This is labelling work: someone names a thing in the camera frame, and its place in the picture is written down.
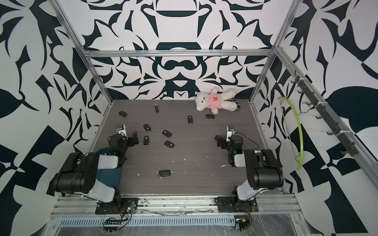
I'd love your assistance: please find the dark teal storage box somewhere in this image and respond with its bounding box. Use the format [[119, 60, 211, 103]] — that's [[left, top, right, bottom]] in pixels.
[[96, 147, 122, 189]]

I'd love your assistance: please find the black car key front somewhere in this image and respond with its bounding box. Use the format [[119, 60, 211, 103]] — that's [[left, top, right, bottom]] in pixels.
[[158, 170, 171, 177]]

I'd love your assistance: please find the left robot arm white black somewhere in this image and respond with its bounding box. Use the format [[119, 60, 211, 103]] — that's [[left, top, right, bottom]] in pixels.
[[52, 132, 139, 206]]

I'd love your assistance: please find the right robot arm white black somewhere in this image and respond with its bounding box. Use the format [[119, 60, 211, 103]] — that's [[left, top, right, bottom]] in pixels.
[[215, 135, 284, 203]]

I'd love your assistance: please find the black connector box right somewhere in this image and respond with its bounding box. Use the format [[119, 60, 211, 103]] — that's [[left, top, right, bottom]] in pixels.
[[234, 218, 251, 232]]

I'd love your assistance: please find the black connector box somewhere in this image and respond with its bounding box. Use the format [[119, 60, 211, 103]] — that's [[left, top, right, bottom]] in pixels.
[[234, 218, 251, 232], [103, 218, 123, 233]]

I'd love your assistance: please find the black connector box left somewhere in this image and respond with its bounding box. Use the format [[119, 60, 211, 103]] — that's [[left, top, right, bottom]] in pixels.
[[103, 218, 123, 233]]

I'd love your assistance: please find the white teddy bear pink shirt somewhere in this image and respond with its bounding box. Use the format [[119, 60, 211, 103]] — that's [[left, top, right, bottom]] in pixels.
[[195, 87, 240, 115]]

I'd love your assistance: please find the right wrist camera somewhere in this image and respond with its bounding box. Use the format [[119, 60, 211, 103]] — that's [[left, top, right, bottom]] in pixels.
[[226, 126, 235, 142]]

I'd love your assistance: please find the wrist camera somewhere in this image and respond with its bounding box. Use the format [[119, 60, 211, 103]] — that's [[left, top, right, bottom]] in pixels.
[[226, 126, 235, 142], [116, 124, 127, 137]]

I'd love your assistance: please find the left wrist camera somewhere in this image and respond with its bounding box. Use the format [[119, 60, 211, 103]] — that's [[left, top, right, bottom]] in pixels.
[[116, 124, 127, 137]]

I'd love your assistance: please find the car key with metal ring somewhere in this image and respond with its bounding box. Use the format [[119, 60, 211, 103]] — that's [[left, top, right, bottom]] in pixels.
[[154, 104, 159, 113]]

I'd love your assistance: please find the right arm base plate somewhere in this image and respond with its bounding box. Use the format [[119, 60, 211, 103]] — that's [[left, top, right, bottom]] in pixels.
[[214, 197, 259, 213]]

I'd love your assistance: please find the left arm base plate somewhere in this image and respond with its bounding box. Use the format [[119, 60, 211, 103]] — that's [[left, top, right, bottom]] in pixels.
[[95, 198, 139, 215]]

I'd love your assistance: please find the green hoop on wall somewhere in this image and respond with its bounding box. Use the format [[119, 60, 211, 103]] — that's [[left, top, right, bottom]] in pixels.
[[278, 96, 304, 171]]

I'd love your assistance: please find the black hook rail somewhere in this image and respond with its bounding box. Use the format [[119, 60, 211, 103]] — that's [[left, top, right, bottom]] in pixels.
[[292, 70, 360, 156]]

